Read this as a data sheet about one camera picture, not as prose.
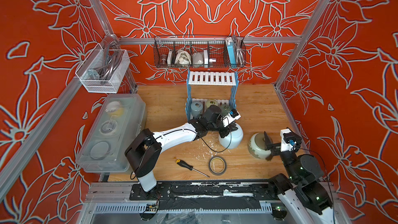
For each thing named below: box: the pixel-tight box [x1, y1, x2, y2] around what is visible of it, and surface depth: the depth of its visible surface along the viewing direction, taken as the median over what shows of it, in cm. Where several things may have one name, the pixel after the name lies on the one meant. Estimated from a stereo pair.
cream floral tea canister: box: [247, 132, 274, 160], surface depth 82 cm
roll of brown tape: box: [208, 155, 227, 176], surface depth 81 cm
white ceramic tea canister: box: [218, 122, 244, 150], surface depth 79 cm
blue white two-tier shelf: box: [185, 71, 239, 122], surface depth 89 cm
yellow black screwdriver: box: [176, 158, 210, 178], surface depth 82 cm
